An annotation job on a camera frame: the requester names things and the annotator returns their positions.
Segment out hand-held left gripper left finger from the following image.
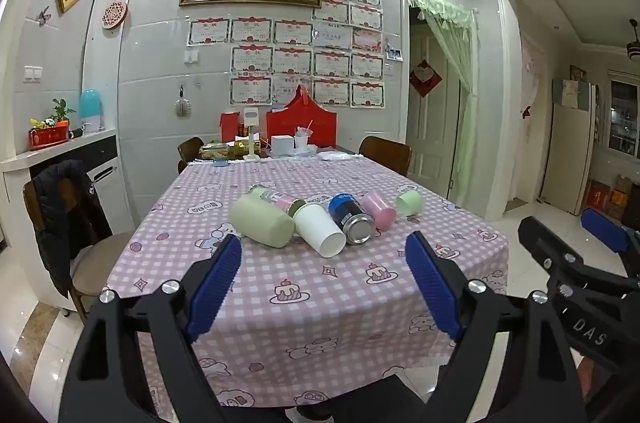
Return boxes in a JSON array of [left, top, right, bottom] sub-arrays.
[[62, 233, 243, 423]]

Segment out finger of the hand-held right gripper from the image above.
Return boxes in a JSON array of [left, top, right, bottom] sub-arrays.
[[581, 207, 640, 277], [518, 216, 640, 305]]

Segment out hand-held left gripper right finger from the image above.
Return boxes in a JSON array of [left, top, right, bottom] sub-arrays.
[[405, 231, 596, 423]]

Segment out large green cup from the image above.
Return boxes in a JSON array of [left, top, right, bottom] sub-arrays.
[[230, 194, 296, 248]]

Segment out small green cup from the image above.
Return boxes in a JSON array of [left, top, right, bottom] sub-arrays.
[[396, 188, 424, 218]]

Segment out white paper cup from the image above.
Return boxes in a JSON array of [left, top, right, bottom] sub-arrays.
[[293, 203, 347, 259]]

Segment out cardboard boxes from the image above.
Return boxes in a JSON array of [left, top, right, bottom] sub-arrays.
[[582, 175, 634, 222]]

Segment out white refrigerator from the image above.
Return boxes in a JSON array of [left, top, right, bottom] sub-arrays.
[[540, 78, 599, 217]]

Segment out pink checked printed tablecloth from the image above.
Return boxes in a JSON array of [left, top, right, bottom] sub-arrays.
[[107, 154, 509, 410]]

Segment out window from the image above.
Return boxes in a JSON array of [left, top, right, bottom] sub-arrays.
[[607, 78, 640, 154]]

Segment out blue metal can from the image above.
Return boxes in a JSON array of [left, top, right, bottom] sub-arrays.
[[328, 193, 376, 247]]

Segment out wooden chair with beige seat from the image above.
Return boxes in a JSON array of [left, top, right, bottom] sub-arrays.
[[22, 175, 134, 325]]

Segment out clear food container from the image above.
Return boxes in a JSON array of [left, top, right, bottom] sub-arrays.
[[199, 143, 234, 160]]

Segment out dark wooden chair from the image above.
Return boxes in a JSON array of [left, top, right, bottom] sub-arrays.
[[176, 136, 206, 176], [358, 136, 412, 178]]

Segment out white panel door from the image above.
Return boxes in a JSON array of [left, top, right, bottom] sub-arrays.
[[407, 18, 464, 194]]

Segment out white square box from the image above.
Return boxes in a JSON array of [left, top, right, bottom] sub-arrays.
[[271, 135, 296, 158]]

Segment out black jacket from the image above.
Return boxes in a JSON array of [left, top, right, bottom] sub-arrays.
[[32, 160, 114, 299]]

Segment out small red box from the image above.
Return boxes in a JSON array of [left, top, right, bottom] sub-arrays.
[[220, 113, 241, 142]]

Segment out white table stand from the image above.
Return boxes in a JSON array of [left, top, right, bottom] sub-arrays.
[[243, 107, 264, 161]]

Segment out ceiling lamp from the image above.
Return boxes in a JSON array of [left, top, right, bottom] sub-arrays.
[[625, 19, 640, 64]]

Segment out hanging brush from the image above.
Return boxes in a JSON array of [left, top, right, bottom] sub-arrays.
[[174, 85, 192, 119]]

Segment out red diamond door decoration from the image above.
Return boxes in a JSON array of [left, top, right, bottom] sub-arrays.
[[409, 59, 443, 98]]

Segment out white counter cabinet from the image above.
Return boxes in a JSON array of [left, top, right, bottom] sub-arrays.
[[0, 128, 121, 310]]

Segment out green lace curtain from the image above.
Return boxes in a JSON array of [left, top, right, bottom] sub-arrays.
[[405, 0, 479, 206]]

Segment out blue white humidifier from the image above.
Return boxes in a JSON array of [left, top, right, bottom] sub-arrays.
[[80, 89, 106, 134]]

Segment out red planter box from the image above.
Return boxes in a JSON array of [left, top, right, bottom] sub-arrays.
[[28, 124, 70, 152]]

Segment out small green plant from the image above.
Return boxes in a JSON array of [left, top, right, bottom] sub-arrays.
[[50, 99, 77, 124]]

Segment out group of award certificates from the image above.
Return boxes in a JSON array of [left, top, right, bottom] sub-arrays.
[[187, 0, 386, 110]]

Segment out round wooden hanging ornament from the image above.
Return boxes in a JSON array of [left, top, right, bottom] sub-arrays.
[[101, 0, 132, 31]]

